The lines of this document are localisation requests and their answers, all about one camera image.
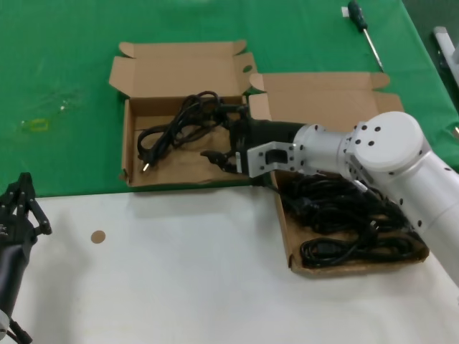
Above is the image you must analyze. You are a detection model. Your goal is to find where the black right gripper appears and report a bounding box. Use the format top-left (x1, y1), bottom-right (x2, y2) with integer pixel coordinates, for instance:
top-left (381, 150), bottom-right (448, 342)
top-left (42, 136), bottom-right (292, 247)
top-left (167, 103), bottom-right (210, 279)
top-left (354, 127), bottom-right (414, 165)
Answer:
top-left (199, 102), bottom-right (308, 176)

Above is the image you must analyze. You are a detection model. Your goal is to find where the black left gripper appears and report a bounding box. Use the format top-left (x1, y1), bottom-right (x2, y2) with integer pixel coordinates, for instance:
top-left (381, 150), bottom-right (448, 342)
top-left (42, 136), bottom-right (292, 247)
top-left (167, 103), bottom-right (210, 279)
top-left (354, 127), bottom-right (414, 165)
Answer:
top-left (0, 171), bottom-right (53, 316)

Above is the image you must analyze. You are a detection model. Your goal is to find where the black power cable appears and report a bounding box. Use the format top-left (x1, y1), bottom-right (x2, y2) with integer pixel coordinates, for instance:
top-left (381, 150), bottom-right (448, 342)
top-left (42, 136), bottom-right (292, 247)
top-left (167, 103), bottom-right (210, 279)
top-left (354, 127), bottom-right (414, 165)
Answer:
top-left (281, 177), bottom-right (345, 230)
top-left (299, 229), bottom-right (426, 269)
top-left (322, 177), bottom-right (410, 237)
top-left (137, 91), bottom-right (234, 173)

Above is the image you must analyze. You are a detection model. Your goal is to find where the open brown cardboard box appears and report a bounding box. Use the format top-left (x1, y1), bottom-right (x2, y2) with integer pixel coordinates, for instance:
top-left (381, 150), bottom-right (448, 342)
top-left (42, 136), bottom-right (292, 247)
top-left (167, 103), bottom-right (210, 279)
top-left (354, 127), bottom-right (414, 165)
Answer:
top-left (108, 39), bottom-right (259, 188)
top-left (247, 71), bottom-right (430, 277)

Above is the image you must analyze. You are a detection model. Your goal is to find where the clear wrinkled tape patch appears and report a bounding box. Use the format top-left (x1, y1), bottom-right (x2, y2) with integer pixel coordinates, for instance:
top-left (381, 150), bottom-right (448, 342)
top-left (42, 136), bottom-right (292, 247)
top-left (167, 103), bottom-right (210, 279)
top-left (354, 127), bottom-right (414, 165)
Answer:
top-left (46, 90), bottom-right (87, 116)

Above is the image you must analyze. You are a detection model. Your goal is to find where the green table cloth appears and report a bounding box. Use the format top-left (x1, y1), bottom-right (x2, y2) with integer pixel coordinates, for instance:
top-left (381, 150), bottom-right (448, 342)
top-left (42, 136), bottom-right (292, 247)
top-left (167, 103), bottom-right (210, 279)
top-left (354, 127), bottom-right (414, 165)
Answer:
top-left (0, 0), bottom-right (459, 200)

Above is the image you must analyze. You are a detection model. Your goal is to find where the grey aluminium profile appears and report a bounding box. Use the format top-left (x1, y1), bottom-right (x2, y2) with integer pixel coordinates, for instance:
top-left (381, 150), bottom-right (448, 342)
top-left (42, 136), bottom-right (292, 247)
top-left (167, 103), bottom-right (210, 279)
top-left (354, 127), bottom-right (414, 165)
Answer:
top-left (432, 25), bottom-right (459, 72)

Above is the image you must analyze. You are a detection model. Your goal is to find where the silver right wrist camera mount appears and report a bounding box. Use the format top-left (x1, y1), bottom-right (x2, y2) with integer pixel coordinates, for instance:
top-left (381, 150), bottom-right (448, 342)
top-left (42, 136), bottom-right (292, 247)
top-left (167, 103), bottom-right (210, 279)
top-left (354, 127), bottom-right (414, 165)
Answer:
top-left (246, 140), bottom-right (295, 179)

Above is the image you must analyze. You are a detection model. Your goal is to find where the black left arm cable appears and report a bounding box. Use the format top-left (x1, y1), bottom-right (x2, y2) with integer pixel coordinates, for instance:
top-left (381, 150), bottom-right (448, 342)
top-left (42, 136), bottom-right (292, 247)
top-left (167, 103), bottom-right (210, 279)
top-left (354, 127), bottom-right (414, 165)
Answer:
top-left (0, 317), bottom-right (33, 344)

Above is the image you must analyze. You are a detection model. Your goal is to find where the cable with metal connector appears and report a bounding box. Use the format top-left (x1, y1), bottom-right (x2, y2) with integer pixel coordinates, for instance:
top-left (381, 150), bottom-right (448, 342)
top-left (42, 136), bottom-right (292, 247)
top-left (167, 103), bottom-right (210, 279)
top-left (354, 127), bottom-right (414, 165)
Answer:
top-left (353, 178), bottom-right (376, 198)

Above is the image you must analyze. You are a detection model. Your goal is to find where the green black handled screwdriver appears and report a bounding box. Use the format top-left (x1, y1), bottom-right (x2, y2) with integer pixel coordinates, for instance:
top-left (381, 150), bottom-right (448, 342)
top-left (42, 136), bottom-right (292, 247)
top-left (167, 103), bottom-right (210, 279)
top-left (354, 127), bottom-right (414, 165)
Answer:
top-left (346, 0), bottom-right (384, 72)

